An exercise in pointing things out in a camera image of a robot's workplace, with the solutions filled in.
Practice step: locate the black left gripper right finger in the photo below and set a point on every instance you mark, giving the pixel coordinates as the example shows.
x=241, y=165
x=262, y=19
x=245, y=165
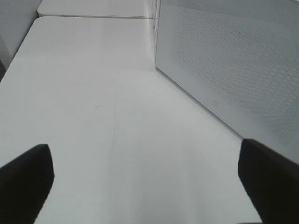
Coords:
x=271, y=181

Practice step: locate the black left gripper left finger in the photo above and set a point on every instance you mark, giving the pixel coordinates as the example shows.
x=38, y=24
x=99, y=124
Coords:
x=25, y=183

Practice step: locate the white microwave door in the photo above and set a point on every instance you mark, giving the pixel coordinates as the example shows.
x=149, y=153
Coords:
x=240, y=59

